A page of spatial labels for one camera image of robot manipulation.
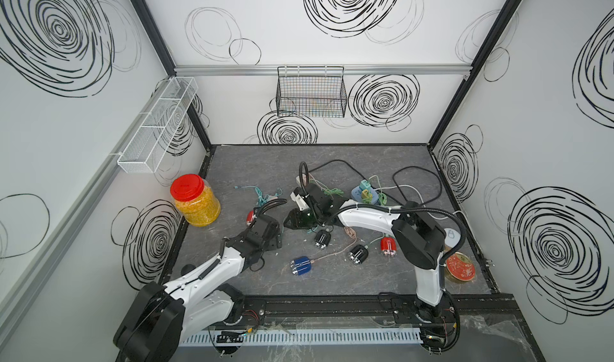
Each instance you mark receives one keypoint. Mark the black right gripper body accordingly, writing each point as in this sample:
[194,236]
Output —
[305,220]

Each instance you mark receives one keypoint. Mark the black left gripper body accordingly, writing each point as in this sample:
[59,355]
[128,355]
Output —
[276,240]

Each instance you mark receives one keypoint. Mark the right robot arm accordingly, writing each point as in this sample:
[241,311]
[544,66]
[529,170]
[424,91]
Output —
[420,239]

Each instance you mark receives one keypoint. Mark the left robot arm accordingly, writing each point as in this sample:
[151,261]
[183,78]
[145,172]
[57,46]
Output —
[161,317]

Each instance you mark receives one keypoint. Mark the blue power strip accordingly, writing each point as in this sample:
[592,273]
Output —
[365,193]

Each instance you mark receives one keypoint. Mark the clear jar of yellow flakes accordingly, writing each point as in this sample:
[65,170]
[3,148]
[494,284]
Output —
[195,199]

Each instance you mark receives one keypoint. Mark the small dark glass jar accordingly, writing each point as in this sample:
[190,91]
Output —
[186,269]

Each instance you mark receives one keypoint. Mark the white lidded container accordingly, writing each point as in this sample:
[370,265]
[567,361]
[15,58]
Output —
[453,239]

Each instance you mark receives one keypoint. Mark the red round tin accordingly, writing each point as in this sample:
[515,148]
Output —
[459,268]

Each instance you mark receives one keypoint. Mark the white slotted cable duct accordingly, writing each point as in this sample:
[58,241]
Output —
[305,336]

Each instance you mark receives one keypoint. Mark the black wire basket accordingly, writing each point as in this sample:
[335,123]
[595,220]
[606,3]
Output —
[311,96]

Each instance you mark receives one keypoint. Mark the white wire shelf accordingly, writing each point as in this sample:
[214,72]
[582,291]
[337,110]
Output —
[163,118]

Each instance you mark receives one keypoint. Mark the aluminium wall rail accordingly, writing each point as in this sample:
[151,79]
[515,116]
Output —
[309,70]

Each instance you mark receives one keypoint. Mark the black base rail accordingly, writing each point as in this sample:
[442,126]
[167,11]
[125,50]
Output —
[404,309]

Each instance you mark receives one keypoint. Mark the black corner frame post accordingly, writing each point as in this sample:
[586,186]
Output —
[164,56]

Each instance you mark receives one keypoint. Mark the right black corner post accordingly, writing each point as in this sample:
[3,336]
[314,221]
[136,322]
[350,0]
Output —
[498,27]

